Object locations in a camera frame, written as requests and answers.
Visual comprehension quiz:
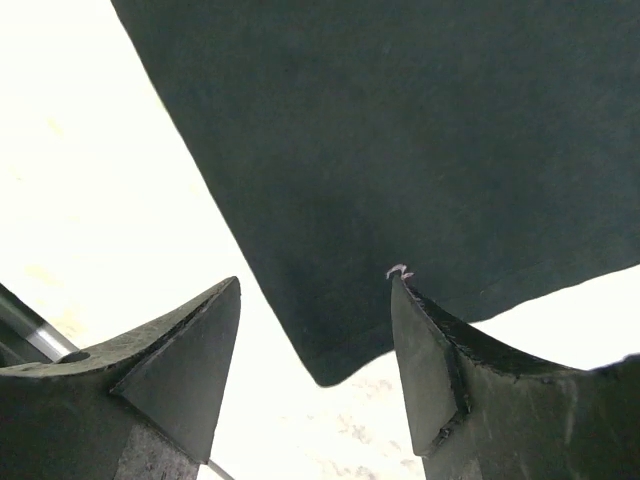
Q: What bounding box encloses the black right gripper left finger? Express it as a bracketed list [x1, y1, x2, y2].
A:
[0, 275, 242, 480]

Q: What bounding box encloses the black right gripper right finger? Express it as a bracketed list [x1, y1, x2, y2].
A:
[391, 274, 639, 479]

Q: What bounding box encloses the aluminium frame rail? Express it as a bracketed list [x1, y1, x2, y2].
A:
[0, 282, 236, 480]

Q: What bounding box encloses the black t-shirt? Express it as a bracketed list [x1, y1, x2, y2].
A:
[114, 1, 639, 386]

